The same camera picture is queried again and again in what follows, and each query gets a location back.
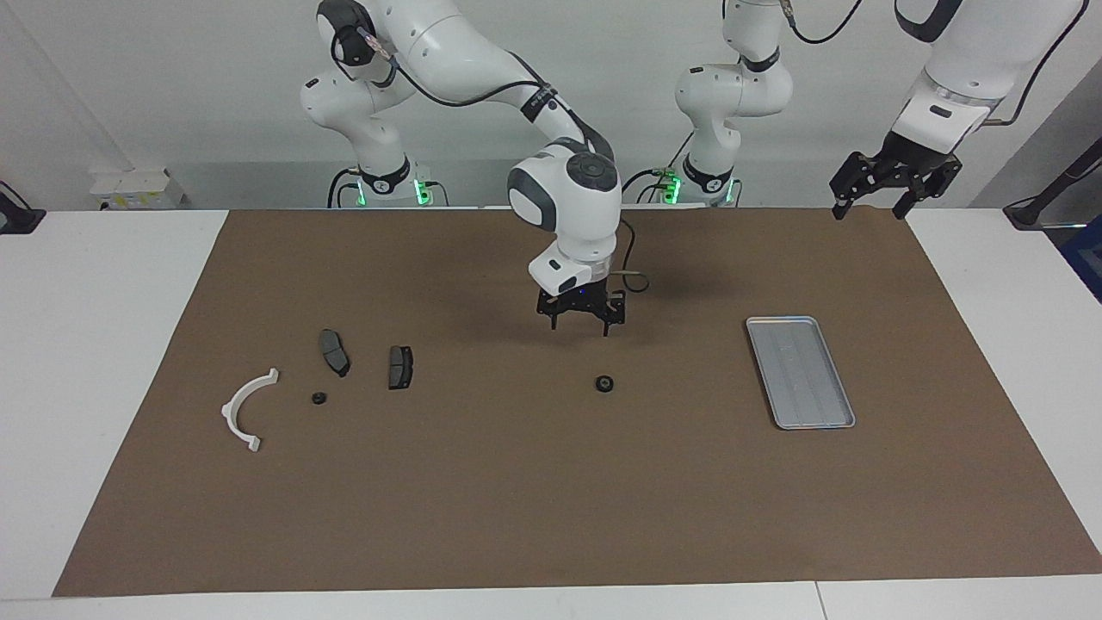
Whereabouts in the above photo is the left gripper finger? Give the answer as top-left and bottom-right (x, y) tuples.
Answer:
(830, 152), (881, 219)
(894, 155), (963, 220)

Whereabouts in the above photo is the silver metal tray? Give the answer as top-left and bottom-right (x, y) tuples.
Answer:
(745, 315), (857, 431)

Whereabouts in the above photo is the black angled stand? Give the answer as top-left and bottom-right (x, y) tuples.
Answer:
(1003, 136), (1102, 231)

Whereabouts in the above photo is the blue box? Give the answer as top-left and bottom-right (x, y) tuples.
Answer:
(1061, 215), (1102, 304)

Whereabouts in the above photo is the brown table mat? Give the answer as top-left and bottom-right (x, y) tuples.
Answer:
(52, 207), (1102, 598)

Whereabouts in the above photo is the curved dark grey brake pad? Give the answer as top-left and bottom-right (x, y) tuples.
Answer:
(319, 328), (352, 379)

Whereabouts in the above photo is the white power strip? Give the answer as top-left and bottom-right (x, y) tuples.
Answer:
(89, 168), (184, 210)

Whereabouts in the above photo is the black table clamp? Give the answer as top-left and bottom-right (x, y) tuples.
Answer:
(0, 181), (46, 235)

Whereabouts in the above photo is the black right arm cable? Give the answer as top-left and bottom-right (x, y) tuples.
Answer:
(349, 22), (651, 294)

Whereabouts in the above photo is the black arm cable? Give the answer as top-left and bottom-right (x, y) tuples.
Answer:
(349, 22), (651, 294)
(775, 0), (1087, 128)

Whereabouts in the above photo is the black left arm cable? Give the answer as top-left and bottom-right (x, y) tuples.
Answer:
(775, 0), (1087, 128)

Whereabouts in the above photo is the black left base cable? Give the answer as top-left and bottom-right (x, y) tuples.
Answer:
(614, 127), (696, 205)

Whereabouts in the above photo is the white curved plastic bracket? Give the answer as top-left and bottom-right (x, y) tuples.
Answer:
(220, 368), (281, 454)

